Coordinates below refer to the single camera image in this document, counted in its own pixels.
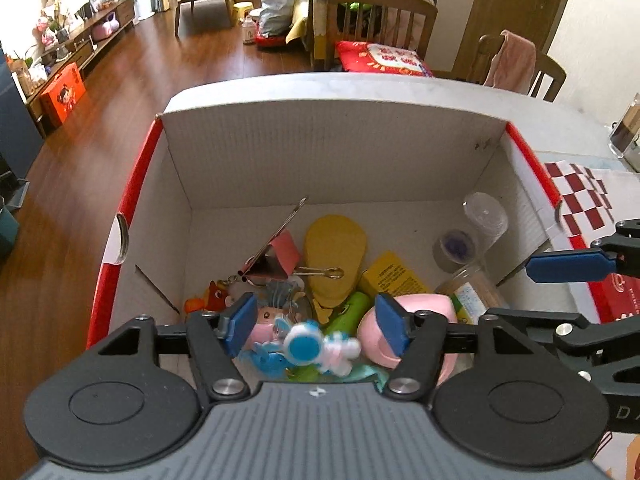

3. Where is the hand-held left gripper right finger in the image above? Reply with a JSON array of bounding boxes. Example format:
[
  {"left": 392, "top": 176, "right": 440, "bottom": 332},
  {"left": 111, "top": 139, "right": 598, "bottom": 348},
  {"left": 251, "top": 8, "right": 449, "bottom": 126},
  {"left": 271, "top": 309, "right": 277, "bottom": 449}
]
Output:
[{"left": 375, "top": 292, "right": 548, "bottom": 403}]

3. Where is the orange toy figure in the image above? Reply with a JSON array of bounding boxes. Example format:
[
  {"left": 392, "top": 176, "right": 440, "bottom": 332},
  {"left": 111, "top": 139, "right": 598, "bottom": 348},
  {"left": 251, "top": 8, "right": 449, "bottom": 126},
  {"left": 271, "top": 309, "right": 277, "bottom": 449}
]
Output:
[{"left": 184, "top": 280, "right": 233, "bottom": 316}]

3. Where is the wooden slatted dining chair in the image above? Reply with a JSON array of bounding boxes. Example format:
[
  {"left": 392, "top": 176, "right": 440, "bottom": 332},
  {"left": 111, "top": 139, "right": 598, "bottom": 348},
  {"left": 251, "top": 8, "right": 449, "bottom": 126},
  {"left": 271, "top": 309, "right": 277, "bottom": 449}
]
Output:
[{"left": 307, "top": 0, "right": 438, "bottom": 73}]

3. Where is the pink binder clip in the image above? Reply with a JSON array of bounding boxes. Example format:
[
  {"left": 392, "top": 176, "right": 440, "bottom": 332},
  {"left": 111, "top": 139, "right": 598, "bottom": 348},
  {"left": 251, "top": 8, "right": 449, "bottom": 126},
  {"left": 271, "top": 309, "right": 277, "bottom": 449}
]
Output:
[{"left": 239, "top": 199, "right": 308, "bottom": 281}]

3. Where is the pink towel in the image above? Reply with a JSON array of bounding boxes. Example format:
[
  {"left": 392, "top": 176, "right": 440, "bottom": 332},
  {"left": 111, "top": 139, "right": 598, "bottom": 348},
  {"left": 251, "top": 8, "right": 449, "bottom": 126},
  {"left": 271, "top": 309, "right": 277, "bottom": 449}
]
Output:
[{"left": 483, "top": 30, "right": 537, "bottom": 93}]

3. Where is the green tube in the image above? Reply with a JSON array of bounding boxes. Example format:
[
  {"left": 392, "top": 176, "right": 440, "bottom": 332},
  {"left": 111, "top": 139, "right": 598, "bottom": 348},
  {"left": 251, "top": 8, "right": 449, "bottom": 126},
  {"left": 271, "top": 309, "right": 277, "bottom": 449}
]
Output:
[{"left": 322, "top": 291, "right": 372, "bottom": 333}]

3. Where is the red printed seat cushion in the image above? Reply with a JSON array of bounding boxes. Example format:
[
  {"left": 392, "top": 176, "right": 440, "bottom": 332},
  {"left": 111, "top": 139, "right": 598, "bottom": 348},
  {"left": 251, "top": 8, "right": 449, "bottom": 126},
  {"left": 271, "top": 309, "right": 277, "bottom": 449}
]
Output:
[{"left": 334, "top": 40, "right": 435, "bottom": 78}]

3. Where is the white and blue astronaut toy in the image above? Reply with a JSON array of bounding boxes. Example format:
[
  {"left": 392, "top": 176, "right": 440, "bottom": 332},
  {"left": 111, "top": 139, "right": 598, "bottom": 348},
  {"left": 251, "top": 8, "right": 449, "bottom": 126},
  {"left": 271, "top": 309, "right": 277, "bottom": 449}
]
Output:
[{"left": 282, "top": 322, "right": 362, "bottom": 376}]

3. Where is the blue dolphin toy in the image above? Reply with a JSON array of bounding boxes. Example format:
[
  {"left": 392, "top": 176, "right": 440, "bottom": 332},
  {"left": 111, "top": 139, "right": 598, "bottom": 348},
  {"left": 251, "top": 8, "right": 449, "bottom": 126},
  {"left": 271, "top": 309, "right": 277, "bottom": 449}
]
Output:
[{"left": 240, "top": 337, "right": 293, "bottom": 378}]

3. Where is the red checkered cloth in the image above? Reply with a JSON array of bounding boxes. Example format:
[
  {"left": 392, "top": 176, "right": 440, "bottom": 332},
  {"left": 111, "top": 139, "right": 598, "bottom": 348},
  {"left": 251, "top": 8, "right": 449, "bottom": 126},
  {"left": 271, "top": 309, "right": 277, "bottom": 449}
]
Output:
[{"left": 532, "top": 157, "right": 640, "bottom": 326}]

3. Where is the yellow small carton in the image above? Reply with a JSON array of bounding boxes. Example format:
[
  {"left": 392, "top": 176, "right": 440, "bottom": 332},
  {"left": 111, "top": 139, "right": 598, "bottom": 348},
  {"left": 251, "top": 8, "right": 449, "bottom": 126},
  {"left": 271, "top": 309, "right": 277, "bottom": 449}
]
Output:
[{"left": 357, "top": 251, "right": 433, "bottom": 306}]

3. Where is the orange printed carton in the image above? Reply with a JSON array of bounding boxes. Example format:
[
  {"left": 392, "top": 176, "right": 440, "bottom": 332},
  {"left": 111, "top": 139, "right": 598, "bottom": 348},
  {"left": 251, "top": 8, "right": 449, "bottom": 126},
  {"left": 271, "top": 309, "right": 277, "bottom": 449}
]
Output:
[{"left": 39, "top": 62, "right": 87, "bottom": 128}]

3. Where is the glass bottle with dark liquid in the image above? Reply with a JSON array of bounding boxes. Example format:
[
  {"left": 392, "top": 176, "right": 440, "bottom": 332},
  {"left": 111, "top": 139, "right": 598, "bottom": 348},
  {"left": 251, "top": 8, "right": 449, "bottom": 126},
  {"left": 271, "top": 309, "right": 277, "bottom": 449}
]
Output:
[{"left": 607, "top": 92, "right": 640, "bottom": 158}]

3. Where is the wooden tv cabinet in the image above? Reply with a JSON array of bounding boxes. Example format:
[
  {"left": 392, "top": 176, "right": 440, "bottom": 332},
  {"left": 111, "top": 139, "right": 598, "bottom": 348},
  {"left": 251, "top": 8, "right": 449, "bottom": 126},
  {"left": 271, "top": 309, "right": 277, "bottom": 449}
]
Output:
[{"left": 22, "top": 0, "right": 137, "bottom": 136}]

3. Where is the silver metal can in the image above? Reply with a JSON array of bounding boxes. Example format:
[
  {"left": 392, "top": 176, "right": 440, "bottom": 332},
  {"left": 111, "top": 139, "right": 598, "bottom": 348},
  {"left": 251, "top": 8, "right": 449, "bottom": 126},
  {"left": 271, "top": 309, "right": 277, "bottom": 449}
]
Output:
[{"left": 435, "top": 265, "right": 511, "bottom": 326}]

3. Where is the pink toy bag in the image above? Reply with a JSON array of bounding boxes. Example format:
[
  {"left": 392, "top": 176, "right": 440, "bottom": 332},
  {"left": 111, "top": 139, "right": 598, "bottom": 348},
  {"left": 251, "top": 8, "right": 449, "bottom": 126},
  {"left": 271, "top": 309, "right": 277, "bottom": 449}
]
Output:
[{"left": 91, "top": 12, "right": 121, "bottom": 42}]

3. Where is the pink doll keychain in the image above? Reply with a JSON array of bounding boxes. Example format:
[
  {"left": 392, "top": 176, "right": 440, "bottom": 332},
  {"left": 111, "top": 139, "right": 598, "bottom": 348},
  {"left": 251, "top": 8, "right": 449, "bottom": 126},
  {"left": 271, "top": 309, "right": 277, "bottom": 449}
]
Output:
[{"left": 235, "top": 272, "right": 307, "bottom": 351}]

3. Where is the black tall cabinet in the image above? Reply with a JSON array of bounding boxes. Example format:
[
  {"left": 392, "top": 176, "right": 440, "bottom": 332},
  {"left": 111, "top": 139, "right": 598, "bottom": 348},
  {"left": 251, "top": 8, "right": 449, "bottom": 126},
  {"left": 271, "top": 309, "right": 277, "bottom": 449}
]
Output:
[{"left": 0, "top": 52, "right": 46, "bottom": 181}]

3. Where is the pink round case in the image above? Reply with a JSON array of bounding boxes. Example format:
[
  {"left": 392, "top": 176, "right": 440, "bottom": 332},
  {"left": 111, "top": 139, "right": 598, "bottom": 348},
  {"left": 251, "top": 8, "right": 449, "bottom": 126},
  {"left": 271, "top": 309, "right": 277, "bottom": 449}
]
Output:
[{"left": 356, "top": 292, "right": 458, "bottom": 370}]

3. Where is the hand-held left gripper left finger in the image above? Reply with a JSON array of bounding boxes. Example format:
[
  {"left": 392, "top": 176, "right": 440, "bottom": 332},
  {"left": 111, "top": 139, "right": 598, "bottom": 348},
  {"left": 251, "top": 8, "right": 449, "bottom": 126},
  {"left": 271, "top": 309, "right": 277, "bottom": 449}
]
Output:
[{"left": 97, "top": 292, "right": 258, "bottom": 402}]

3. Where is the clear jar with purple lid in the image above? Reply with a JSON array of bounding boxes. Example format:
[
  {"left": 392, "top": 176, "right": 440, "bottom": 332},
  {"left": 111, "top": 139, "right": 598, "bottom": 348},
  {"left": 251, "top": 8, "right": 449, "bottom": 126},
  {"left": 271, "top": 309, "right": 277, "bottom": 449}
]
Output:
[{"left": 432, "top": 229, "right": 483, "bottom": 273}]

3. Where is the clear plastic jar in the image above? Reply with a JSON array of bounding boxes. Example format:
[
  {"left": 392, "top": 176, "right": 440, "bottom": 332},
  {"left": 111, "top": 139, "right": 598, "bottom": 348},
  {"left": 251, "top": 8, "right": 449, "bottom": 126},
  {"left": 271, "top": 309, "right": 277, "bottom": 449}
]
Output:
[{"left": 462, "top": 191, "right": 509, "bottom": 251}]

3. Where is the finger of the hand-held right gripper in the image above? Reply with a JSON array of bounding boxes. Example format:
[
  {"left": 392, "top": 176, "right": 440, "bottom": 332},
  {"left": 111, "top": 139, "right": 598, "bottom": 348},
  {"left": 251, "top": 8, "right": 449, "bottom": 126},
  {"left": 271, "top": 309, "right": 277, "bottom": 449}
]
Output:
[
  {"left": 480, "top": 307, "right": 640, "bottom": 358},
  {"left": 525, "top": 217, "right": 640, "bottom": 283}
]

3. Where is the red floor cushion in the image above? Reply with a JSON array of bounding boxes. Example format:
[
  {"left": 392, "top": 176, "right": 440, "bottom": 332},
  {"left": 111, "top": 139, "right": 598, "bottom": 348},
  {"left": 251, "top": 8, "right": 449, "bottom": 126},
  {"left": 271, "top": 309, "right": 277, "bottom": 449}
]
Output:
[{"left": 255, "top": 30, "right": 291, "bottom": 50}]

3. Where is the teal bin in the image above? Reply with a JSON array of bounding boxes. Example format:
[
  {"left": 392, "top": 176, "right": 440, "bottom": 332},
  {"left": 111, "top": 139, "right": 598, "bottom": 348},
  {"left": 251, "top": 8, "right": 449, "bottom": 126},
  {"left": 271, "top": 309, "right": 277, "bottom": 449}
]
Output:
[{"left": 0, "top": 195, "right": 21, "bottom": 261}]

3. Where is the red and white cardboard box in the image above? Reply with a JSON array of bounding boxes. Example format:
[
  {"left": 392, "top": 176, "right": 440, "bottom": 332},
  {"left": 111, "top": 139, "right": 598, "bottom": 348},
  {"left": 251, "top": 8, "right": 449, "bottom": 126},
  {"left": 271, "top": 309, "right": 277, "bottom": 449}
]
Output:
[{"left": 86, "top": 95, "right": 606, "bottom": 391}]

